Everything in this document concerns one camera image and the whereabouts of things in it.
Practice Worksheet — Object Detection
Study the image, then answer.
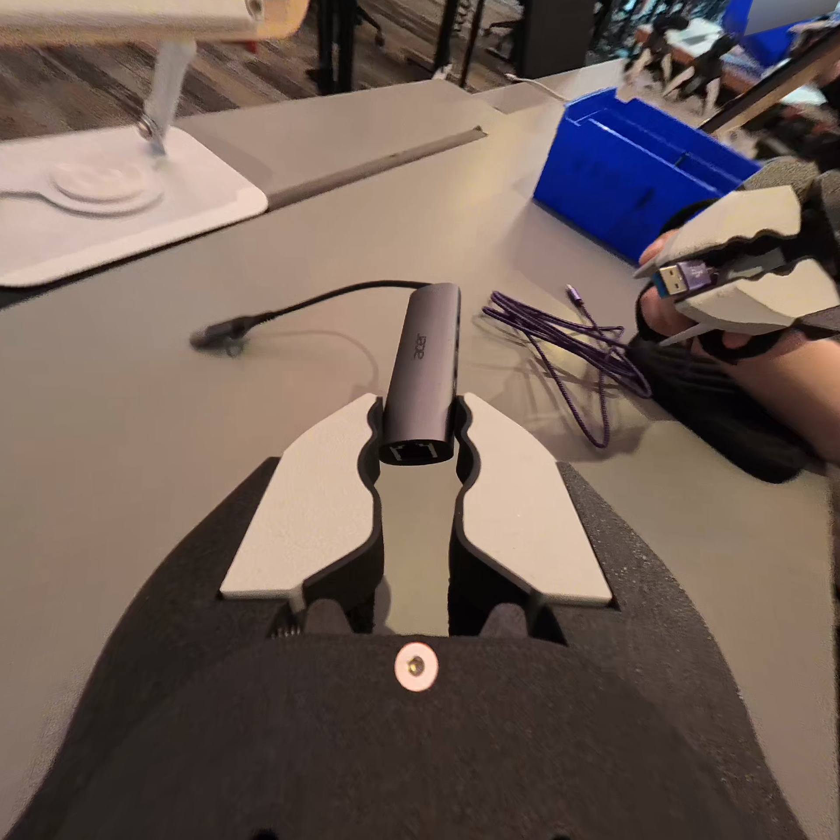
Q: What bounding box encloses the grey USB hub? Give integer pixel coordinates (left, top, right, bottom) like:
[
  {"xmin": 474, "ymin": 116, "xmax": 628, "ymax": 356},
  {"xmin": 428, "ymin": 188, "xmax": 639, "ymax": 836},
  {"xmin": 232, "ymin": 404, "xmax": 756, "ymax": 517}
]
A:
[{"xmin": 189, "ymin": 280, "xmax": 462, "ymax": 467}]

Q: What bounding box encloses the black wrist rest pad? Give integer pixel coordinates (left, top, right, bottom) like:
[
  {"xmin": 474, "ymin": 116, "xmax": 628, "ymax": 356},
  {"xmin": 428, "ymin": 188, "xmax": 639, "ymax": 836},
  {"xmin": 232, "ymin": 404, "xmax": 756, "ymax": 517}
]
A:
[{"xmin": 630, "ymin": 335, "xmax": 815, "ymax": 483}]

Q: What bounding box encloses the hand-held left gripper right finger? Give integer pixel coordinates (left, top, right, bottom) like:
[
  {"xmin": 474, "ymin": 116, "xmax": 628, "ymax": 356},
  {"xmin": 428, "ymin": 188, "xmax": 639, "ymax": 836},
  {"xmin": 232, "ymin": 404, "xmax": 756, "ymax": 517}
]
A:
[{"xmin": 453, "ymin": 392, "xmax": 614, "ymax": 614}]

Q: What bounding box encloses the blue plastic bin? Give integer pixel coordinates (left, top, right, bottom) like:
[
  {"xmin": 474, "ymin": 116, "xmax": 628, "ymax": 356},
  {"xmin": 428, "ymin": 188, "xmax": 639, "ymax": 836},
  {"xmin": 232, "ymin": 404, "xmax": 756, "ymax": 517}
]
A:
[{"xmin": 533, "ymin": 88, "xmax": 765, "ymax": 263}]

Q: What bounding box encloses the grey desk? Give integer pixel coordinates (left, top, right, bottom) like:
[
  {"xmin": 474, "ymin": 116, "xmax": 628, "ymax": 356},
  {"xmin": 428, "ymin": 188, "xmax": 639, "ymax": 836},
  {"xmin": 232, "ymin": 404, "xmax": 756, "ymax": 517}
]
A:
[{"xmin": 0, "ymin": 59, "xmax": 840, "ymax": 840}]

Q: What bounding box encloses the person's right hand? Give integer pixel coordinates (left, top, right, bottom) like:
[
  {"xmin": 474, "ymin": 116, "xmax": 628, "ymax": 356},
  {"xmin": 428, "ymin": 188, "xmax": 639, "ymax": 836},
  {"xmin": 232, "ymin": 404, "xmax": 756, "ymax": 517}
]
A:
[{"xmin": 635, "ymin": 230, "xmax": 840, "ymax": 460}]

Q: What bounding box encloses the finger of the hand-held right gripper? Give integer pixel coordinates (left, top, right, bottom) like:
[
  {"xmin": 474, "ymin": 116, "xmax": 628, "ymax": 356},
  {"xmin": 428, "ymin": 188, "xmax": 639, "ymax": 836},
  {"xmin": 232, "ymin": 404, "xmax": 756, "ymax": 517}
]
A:
[
  {"xmin": 633, "ymin": 185, "xmax": 805, "ymax": 280},
  {"xmin": 659, "ymin": 252, "xmax": 840, "ymax": 345}
]

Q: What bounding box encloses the white cable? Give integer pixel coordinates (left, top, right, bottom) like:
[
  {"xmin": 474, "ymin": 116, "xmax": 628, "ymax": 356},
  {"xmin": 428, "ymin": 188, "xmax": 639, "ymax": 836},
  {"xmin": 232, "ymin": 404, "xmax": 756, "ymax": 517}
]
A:
[{"xmin": 508, "ymin": 72, "xmax": 572, "ymax": 102}]

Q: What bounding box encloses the purple braided USB cable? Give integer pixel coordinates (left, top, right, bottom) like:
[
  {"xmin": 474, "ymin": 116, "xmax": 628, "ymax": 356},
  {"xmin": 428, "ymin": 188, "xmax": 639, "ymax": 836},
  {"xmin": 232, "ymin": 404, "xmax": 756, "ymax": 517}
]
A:
[{"xmin": 482, "ymin": 259, "xmax": 719, "ymax": 450}]

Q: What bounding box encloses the instruction sheet on stand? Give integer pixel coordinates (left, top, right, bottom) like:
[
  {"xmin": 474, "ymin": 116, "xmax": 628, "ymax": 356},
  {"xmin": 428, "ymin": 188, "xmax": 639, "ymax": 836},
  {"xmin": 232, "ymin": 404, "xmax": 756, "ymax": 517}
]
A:
[{"xmin": 0, "ymin": 0, "xmax": 309, "ymax": 47}]

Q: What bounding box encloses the white document stand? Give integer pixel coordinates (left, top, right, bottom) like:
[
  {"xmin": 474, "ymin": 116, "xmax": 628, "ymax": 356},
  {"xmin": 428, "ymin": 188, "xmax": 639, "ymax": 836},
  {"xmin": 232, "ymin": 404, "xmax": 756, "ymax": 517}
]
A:
[{"xmin": 0, "ymin": 39, "xmax": 270, "ymax": 288}]

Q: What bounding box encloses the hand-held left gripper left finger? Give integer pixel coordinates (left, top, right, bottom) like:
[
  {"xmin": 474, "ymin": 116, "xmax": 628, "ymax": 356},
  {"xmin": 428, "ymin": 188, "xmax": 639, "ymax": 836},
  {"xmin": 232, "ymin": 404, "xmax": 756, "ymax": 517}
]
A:
[{"xmin": 220, "ymin": 394, "xmax": 385, "ymax": 614}]

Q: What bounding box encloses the idle black gripper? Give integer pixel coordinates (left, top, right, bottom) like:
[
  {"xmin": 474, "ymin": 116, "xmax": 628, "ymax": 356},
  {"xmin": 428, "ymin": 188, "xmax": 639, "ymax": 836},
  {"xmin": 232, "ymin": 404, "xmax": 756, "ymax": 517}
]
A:
[
  {"xmin": 623, "ymin": 16, "xmax": 677, "ymax": 99},
  {"xmin": 663, "ymin": 33, "xmax": 741, "ymax": 112}
]

